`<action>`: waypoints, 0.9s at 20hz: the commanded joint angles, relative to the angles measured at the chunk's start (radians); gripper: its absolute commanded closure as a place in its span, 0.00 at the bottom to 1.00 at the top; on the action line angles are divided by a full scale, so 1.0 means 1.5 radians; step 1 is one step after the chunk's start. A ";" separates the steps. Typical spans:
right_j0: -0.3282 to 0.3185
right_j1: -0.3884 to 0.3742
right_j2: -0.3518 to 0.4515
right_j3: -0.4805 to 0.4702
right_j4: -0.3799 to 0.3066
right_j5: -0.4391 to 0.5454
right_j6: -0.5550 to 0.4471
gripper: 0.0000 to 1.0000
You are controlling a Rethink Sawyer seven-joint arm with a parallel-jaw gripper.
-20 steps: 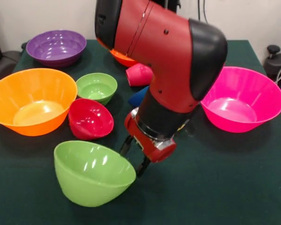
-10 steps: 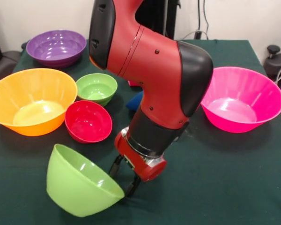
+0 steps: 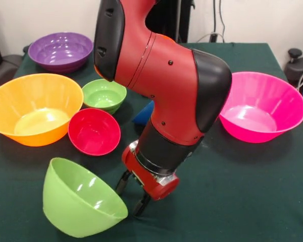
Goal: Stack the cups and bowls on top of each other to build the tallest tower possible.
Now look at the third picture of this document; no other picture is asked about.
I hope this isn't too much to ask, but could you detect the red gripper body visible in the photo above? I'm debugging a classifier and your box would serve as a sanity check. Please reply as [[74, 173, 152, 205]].
[[122, 141, 180, 202]]

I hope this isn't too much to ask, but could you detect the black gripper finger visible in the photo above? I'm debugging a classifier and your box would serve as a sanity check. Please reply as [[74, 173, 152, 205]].
[[115, 170, 132, 196], [133, 193, 152, 217]]

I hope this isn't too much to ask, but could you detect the large light green bowl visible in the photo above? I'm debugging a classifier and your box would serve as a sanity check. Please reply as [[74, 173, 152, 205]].
[[42, 157, 129, 238]]

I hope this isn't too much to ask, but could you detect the small red bowl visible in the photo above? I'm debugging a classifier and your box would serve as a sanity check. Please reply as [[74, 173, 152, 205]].
[[68, 107, 122, 156]]

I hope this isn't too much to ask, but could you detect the small blue bowl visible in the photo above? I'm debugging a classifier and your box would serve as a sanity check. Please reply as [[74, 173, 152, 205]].
[[131, 100, 155, 126]]

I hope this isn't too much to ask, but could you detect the large pink bowl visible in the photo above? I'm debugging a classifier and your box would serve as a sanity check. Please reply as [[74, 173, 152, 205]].
[[218, 71, 303, 144]]

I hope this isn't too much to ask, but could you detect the dark green tablecloth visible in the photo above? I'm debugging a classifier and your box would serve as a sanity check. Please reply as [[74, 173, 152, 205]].
[[0, 42, 303, 242]]

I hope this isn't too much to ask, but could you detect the small green bowl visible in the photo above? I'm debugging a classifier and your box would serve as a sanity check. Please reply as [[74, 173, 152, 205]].
[[81, 78, 128, 115]]

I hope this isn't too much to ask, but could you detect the large yellow-orange bowl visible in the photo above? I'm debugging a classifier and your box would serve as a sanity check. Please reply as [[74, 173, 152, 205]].
[[0, 73, 84, 147]]

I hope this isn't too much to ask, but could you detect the purple bowl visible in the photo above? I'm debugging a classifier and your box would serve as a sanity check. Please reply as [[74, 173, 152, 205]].
[[27, 32, 94, 74]]

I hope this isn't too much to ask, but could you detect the black round base with knob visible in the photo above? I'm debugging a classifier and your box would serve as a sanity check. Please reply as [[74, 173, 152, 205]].
[[284, 47, 303, 96]]

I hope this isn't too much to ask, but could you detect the black wall cable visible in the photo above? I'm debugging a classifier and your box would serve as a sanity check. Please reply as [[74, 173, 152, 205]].
[[212, 0, 227, 43]]

